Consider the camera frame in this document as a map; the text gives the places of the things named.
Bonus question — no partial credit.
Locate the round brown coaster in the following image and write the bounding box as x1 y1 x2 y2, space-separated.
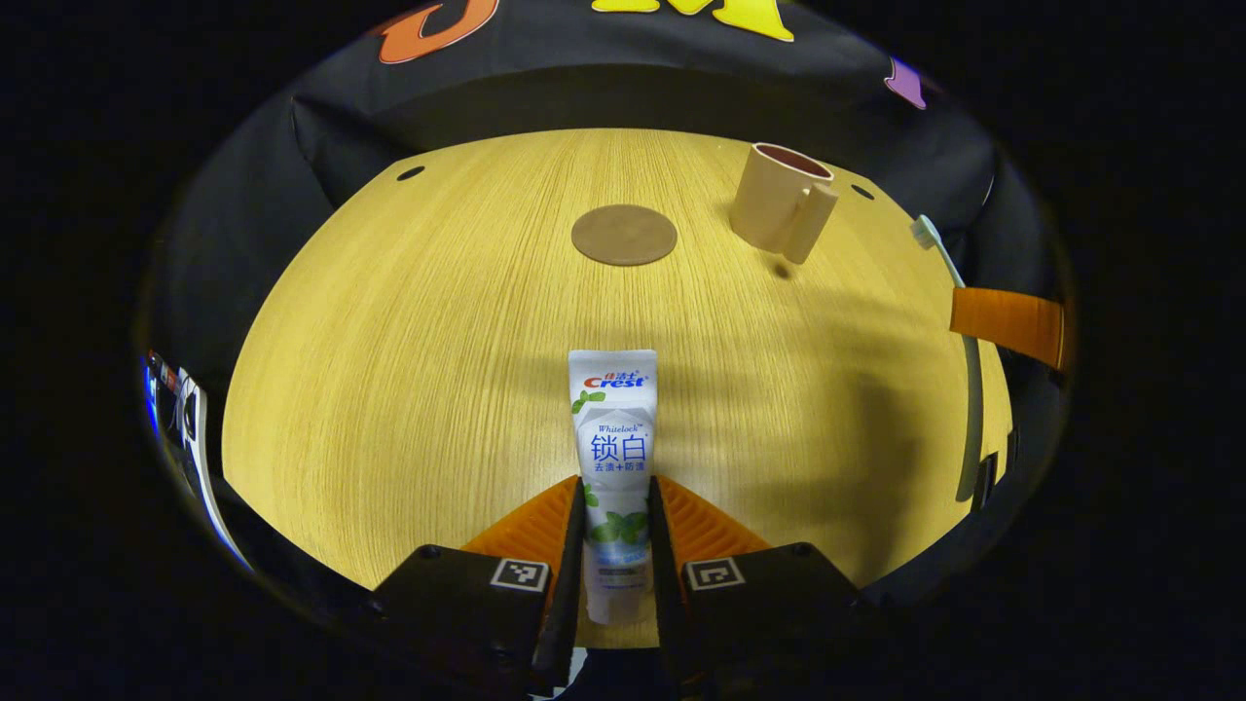
570 204 678 267

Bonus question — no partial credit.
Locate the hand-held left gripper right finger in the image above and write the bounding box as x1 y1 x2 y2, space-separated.
647 475 869 694

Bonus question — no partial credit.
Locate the beige cup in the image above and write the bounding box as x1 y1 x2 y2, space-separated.
730 142 840 266

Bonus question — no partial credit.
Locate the white toothbrush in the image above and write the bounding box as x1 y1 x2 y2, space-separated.
910 215 986 503

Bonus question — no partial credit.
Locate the black backdrop cloth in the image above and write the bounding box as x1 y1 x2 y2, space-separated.
141 0 1072 605

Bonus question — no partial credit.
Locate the white toothpaste tube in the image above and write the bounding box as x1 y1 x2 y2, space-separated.
568 349 659 624

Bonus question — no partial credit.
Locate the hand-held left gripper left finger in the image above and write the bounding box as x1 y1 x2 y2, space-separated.
368 476 587 697

